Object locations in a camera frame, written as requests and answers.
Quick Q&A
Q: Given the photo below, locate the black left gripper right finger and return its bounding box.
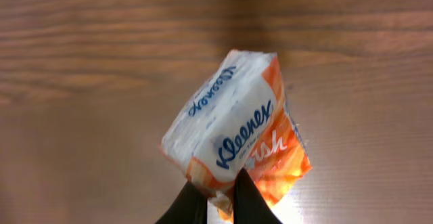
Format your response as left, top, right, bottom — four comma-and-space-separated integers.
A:
233, 169, 281, 224

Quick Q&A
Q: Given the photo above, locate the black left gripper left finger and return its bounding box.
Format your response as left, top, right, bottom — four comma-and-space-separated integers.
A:
156, 181, 208, 224

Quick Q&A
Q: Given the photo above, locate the orange Kleenex tissue pack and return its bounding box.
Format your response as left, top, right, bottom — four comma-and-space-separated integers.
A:
160, 49, 311, 221

